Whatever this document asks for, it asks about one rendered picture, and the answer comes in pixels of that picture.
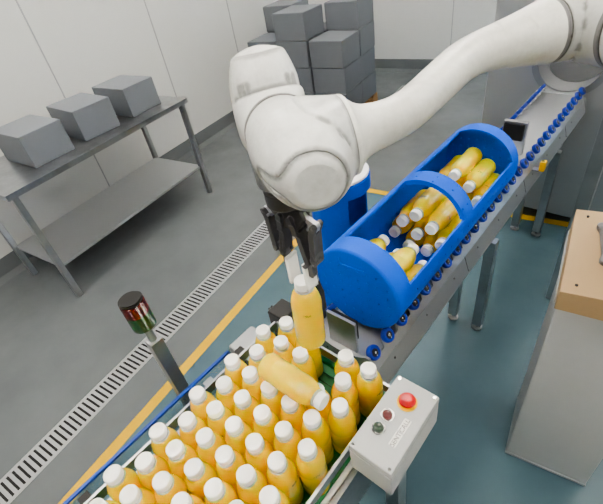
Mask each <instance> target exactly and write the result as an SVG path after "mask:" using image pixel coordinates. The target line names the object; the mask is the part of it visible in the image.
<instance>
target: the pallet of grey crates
mask: <svg viewBox="0 0 603 504"><path fill-rule="evenodd" d="M324 10H325V20H326V22H324V21H323V11H322V4H309V3H308V0H278V1H276V2H273V3H271V4H269V5H266V6H264V7H263V13H264V18H265V24H266V29H267V33H265V34H263V35H261V36H259V37H257V38H255V39H253V40H251V41H249V42H247V44H248V47H251V46H255V45H275V46H280V47H283V48H284V49H285V51H286V53H287V54H288V56H289V58H290V59H291V61H292V63H293V66H294V68H295V70H296V72H297V75H298V79H299V83H300V86H301V87H302V88H303V90H304V93H305V96H314V95H334V94H341V95H343V96H344V97H345V98H346V99H347V100H349V101H351V102H353V103H358V104H364V103H371V102H375V101H378V94H377V92H376V70H375V47H374V46H375V32H374V12H373V0H329V1H327V2H325V3H324Z"/></svg>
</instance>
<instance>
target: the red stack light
mask: <svg viewBox="0 0 603 504"><path fill-rule="evenodd" d="M119 309H120V308H119ZM120 311H121V312H122V314H123V315H124V317H125V319H126V320H128V321H137V320H139V319H141V318H143V317H144V316H145V315H146V314H147V313H148V311H149V305H148V303H147V301H146V300H145V298H144V296H143V299H142V301H141V303H140V304H139V305H138V306H136V307H135V308H133V309H130V310H122V309H120Z"/></svg>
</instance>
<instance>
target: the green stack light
mask: <svg viewBox="0 0 603 504"><path fill-rule="evenodd" d="M127 322H128V324H129V325H130V327H131V328H132V330H133V332H135V333H137V334H143V333H146V332H148V331H150V330H151V329H152V328H153V327H154V326H155V324H156V318H155V316H154V314H153V312H152V310H151V309H150V307H149V311H148V313H147V314H146V315H145V316H144V317H143V318H141V319H139V320H137V321H128V320H127Z"/></svg>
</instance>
